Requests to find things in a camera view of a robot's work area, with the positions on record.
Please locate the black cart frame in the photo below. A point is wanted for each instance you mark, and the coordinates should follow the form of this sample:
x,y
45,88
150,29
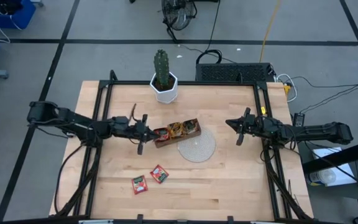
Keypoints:
x,y
340,155

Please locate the white box device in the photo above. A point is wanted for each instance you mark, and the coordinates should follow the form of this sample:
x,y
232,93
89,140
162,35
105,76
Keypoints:
x,y
331,175

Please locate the large blue bin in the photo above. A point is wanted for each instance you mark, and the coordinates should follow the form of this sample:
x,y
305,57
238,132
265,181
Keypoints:
x,y
23,15

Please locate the white hexagonal plant pot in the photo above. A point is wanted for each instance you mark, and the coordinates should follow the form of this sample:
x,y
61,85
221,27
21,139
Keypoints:
x,y
166,96

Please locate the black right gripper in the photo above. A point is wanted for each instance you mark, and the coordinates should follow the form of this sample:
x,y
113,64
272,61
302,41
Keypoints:
x,y
258,126

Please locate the red tea packet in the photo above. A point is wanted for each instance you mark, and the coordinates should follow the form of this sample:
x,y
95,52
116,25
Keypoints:
x,y
159,173
139,184
163,133

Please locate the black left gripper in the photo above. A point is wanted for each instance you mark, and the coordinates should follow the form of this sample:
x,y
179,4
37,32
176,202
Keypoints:
x,y
140,130

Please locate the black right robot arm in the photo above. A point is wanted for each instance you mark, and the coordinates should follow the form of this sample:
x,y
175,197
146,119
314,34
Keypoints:
x,y
315,132

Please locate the green cactus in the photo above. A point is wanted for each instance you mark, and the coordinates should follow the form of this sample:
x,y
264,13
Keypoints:
x,y
162,67

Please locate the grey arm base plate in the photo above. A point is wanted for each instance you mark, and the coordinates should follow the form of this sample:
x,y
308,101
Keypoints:
x,y
70,134

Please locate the orange tea packet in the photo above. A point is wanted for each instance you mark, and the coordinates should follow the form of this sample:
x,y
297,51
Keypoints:
x,y
176,129

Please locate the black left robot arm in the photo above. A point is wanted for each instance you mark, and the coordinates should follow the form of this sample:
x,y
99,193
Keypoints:
x,y
73,119

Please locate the wooden three-compartment tray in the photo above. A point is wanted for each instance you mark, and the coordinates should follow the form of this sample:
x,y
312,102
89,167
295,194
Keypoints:
x,y
166,143

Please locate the black floor fan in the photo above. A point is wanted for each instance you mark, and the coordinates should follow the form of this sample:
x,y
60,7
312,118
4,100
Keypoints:
x,y
177,14

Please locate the black computer case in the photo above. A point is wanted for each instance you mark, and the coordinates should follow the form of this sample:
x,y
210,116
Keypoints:
x,y
228,73

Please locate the black power adapter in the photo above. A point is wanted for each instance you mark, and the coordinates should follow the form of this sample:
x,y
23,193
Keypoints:
x,y
299,119

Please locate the round woven placemat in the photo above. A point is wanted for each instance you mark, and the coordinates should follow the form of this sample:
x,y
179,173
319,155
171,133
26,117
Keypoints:
x,y
197,146

